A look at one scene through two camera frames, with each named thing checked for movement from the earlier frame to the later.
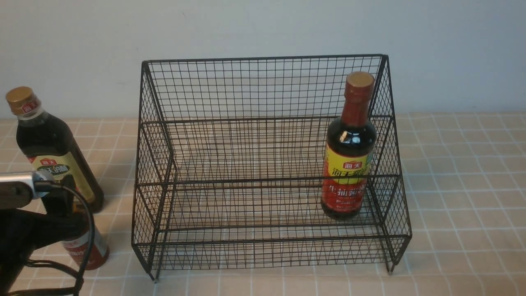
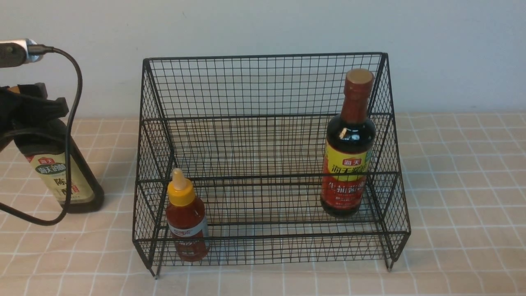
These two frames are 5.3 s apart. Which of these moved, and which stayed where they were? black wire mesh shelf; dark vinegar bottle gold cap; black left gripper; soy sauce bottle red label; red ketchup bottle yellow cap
Moved: black left gripper; red ketchup bottle yellow cap
Stayed: dark vinegar bottle gold cap; black wire mesh shelf; soy sauce bottle red label
